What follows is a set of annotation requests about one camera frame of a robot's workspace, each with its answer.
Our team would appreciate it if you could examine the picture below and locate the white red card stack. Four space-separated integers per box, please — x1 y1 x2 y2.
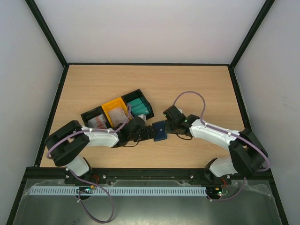
108 107 127 127

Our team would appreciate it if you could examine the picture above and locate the yellow plastic bin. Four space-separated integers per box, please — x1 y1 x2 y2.
101 97 128 127

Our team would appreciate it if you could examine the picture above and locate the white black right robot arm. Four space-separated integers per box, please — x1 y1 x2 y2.
164 105 270 184

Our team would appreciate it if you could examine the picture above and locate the black aluminium frame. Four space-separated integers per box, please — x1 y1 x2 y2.
7 0 288 225

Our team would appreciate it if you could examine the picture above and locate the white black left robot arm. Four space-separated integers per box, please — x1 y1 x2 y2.
45 117 156 177

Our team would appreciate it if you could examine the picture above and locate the black bin with red cards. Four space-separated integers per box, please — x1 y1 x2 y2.
81 106 112 129

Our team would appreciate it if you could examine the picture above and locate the teal card stack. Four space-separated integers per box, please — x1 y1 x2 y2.
128 98 150 117

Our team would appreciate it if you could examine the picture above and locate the light blue slotted cable duct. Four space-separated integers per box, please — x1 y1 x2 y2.
29 186 207 196

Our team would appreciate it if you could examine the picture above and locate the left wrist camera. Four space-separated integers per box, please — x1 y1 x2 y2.
138 114 147 121

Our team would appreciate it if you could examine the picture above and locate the black bin with teal cards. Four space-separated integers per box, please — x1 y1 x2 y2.
121 89 154 120

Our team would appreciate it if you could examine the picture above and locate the red patterned card stack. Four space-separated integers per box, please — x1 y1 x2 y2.
88 114 107 129

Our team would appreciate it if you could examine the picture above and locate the blue leather card holder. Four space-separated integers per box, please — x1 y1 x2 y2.
152 120 167 142

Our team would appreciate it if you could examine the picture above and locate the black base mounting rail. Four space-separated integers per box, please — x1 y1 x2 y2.
80 168 232 186

